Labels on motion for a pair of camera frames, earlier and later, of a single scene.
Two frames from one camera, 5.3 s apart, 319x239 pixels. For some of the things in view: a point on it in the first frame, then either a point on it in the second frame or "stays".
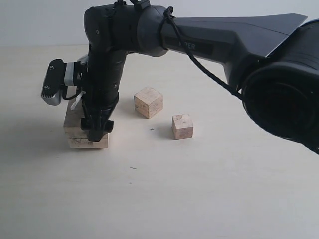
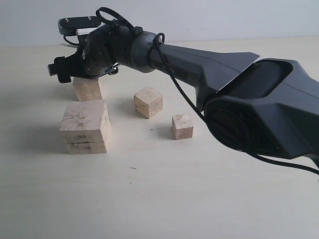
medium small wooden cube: [148, 102] stays
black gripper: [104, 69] to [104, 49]
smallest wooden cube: [182, 126] stays
